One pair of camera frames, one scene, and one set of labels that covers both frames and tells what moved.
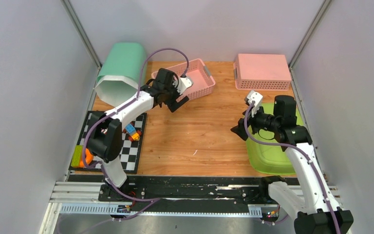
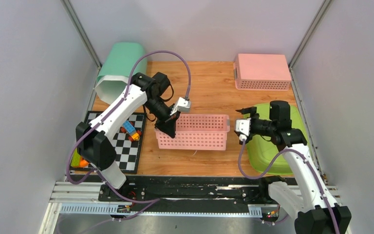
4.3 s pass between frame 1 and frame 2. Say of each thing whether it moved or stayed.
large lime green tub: stayed
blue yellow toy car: stayed
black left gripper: moved
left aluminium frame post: stayed
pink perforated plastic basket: moved
